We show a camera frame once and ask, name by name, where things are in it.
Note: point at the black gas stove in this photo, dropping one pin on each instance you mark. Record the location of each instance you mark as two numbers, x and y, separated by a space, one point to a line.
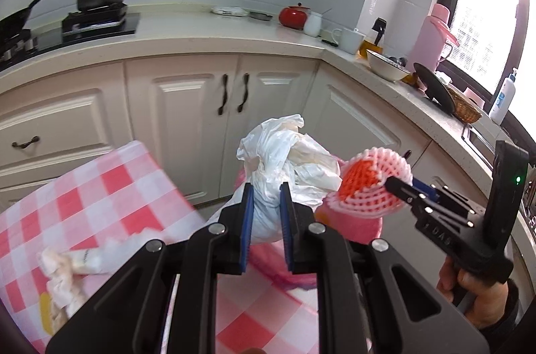
100 25

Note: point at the red enamel pot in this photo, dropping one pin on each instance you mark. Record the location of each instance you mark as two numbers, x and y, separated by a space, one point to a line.
294 18

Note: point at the printed paper cup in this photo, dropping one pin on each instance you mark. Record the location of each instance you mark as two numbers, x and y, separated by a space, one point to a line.
90 262

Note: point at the pink thermos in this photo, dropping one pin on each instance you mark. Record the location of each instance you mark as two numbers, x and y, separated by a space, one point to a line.
429 35

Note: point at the white jar with spoon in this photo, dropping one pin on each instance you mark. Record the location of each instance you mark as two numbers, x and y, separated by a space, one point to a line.
313 25

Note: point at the plain paper cup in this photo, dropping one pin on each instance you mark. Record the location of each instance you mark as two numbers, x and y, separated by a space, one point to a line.
58 278

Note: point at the window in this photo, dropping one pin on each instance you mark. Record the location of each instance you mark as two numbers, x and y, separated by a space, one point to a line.
481 2

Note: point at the pink lined trash bin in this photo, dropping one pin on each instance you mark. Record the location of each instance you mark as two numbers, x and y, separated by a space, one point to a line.
356 230

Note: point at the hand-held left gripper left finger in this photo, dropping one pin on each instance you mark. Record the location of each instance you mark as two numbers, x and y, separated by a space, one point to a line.
247 228

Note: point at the black frying pan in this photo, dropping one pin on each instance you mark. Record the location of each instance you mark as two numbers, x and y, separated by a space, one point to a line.
16 21

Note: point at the white mug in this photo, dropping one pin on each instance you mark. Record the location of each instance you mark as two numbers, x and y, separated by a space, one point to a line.
351 42

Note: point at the small grey dish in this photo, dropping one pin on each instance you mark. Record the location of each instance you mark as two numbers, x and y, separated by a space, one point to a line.
259 16

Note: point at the person's right forearm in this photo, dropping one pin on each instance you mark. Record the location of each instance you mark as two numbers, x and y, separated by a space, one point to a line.
513 308

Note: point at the white pump bottle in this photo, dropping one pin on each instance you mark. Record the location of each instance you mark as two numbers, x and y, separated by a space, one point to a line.
501 100

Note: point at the round black plate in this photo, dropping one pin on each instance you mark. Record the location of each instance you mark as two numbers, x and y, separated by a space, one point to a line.
433 88

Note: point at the person's right hand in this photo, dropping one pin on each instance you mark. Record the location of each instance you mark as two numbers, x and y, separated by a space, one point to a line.
488 299

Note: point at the white lower kitchen cabinets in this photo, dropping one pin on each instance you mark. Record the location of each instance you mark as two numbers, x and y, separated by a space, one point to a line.
176 106

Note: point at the black kitchen tool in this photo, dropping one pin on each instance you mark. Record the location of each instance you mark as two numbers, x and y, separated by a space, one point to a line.
379 29

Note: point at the orange foam net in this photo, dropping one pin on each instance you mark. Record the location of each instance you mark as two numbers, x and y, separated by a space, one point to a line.
360 178

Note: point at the red white checked tablecloth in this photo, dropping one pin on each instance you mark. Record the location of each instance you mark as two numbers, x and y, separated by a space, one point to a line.
104 190

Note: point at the orange fruit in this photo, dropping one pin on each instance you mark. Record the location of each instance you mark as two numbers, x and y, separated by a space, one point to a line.
364 206

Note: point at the steel sink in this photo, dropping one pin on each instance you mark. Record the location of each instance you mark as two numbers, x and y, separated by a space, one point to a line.
477 140

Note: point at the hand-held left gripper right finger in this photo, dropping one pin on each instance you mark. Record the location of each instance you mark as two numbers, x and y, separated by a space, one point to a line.
287 228

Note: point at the white plastic bag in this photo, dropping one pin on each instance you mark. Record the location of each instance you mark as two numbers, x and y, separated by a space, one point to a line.
268 174

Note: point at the white bowl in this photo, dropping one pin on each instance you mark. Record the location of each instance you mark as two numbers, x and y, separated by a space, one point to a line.
387 67

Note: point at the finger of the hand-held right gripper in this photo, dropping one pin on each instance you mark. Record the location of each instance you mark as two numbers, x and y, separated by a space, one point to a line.
408 194
427 188

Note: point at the wicker basket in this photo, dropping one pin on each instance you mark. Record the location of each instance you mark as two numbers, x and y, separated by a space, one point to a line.
465 109

